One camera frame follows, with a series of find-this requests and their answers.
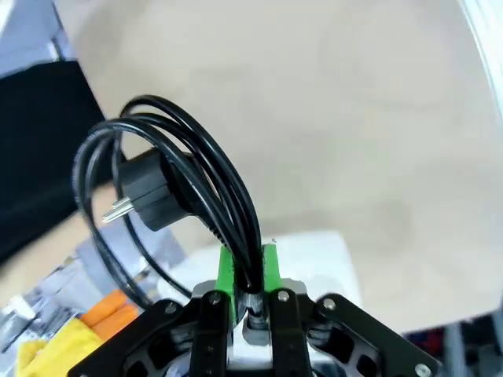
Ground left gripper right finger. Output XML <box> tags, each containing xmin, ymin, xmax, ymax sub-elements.
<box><xmin>262</xmin><ymin>243</ymin><xmax>439</xmax><ymax>377</ymax></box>

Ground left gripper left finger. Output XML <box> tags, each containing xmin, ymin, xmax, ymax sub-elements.
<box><xmin>68</xmin><ymin>245</ymin><xmax>239</xmax><ymax>377</ymax></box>

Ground thin black power cable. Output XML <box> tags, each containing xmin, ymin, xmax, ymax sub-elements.
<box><xmin>72</xmin><ymin>95</ymin><xmax>263</xmax><ymax>311</ymax></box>

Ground person's right hand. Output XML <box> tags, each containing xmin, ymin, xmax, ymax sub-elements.
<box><xmin>84</xmin><ymin>181</ymin><xmax>119</xmax><ymax>241</ymax></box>

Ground orange shorts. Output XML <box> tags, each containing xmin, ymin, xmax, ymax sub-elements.
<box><xmin>80</xmin><ymin>289</ymin><xmax>138</xmax><ymax>341</ymax></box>

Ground yellow hoodie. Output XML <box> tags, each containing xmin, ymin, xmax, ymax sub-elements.
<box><xmin>15</xmin><ymin>317</ymin><xmax>104</xmax><ymax>377</ymax></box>

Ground person in black T-shirt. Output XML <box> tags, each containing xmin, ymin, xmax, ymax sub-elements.
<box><xmin>0</xmin><ymin>58</ymin><xmax>108</xmax><ymax>272</ymax></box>

